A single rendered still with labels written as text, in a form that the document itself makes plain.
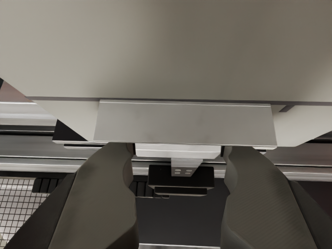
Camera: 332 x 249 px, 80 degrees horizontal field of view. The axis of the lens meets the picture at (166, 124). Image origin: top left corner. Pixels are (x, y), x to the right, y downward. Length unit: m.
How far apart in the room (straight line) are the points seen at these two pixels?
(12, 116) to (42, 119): 0.03
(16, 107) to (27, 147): 0.31
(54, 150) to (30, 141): 0.06
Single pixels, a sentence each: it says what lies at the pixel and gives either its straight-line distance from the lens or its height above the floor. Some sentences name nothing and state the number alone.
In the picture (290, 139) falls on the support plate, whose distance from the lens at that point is 0.18.
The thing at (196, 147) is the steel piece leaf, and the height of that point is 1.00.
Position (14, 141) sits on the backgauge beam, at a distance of 0.56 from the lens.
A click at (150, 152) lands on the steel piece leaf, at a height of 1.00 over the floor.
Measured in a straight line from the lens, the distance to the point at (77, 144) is 0.21.
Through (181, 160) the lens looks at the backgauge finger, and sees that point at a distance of 0.22.
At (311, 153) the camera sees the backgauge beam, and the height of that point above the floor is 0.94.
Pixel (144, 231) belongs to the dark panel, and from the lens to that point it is 0.70.
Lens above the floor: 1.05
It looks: 21 degrees down
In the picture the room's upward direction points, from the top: 178 degrees counter-clockwise
